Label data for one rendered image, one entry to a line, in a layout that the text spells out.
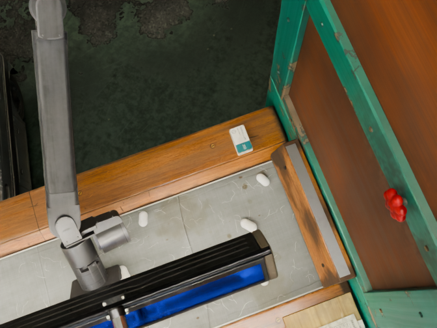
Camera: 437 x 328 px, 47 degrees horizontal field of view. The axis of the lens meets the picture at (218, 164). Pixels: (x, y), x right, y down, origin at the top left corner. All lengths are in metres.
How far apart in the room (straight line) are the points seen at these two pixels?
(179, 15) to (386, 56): 1.64
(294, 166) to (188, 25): 1.23
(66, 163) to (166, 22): 1.31
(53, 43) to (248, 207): 0.54
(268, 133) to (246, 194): 0.15
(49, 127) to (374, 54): 0.56
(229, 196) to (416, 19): 0.71
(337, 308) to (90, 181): 0.59
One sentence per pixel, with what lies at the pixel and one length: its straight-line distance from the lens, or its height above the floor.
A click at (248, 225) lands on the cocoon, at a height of 0.76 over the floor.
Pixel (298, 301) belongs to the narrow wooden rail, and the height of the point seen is 0.76.
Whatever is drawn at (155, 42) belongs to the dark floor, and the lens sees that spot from 2.14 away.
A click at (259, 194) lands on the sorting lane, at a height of 0.74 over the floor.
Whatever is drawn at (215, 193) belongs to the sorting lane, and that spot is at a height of 0.74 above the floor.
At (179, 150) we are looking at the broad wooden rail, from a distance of 1.15.
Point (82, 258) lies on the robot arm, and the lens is 1.02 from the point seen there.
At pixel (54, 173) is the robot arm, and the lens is 0.95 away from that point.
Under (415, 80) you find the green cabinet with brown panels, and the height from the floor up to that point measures 1.37.
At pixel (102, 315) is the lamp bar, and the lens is 0.77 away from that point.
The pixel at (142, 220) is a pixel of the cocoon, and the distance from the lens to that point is 1.13.
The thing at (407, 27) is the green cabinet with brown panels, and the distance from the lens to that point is 0.55.
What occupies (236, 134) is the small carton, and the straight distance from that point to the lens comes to 1.13.
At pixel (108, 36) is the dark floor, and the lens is 2.19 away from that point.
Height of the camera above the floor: 1.86
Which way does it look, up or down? 75 degrees down
